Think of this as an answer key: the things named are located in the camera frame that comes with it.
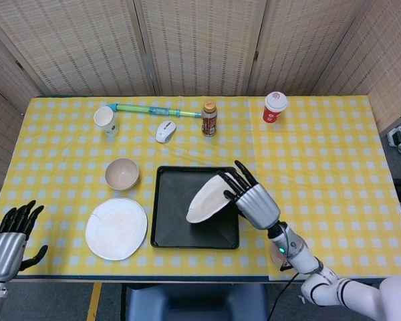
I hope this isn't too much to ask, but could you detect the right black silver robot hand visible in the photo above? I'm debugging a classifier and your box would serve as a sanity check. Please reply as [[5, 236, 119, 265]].
[[217, 160, 281, 230]]

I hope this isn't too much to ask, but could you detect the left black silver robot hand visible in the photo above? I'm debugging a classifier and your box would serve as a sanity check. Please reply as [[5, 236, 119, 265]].
[[0, 199, 49, 282]]

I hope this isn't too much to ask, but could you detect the white paper plate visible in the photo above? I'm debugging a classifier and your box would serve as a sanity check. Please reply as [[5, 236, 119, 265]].
[[85, 197, 148, 261], [186, 173, 235, 224]]

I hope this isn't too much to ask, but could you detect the plain beige bowl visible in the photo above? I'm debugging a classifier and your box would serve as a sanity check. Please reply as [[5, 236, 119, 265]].
[[104, 158, 140, 191]]

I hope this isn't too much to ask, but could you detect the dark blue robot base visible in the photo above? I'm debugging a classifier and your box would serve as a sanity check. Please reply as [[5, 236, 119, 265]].
[[125, 283, 268, 321]]

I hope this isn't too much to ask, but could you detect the black square plastic tray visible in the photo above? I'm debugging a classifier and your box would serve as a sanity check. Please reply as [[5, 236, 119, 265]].
[[150, 165, 240, 250]]

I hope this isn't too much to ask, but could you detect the yellow white checked tablecloth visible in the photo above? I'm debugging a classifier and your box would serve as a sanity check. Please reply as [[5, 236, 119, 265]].
[[0, 96, 401, 281]]

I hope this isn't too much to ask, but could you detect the brown drink bottle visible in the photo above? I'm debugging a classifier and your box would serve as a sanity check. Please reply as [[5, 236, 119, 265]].
[[200, 101, 219, 138]]

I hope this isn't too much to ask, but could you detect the red white lidded coffee cup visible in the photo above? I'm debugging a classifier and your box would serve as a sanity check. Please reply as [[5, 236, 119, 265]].
[[262, 92, 289, 124]]

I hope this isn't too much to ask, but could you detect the white computer mouse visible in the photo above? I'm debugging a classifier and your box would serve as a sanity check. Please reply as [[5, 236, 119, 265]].
[[154, 120, 177, 144]]

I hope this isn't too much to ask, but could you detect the green blue water squirter tube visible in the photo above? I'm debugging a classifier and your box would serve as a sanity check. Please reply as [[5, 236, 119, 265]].
[[107, 103, 203, 119]]

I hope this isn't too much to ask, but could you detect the white power adapter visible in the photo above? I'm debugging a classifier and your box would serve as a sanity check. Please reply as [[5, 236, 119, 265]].
[[386, 126, 401, 148]]

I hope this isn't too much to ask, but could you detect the woven folding screen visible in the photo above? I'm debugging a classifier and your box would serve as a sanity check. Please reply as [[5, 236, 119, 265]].
[[0, 0, 401, 188]]

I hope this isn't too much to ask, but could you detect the white flower print paper cup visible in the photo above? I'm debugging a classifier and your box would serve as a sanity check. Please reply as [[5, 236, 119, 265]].
[[93, 106, 120, 137]]

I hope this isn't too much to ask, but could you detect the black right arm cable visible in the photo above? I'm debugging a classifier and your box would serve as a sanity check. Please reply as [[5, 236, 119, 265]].
[[265, 223, 303, 321]]

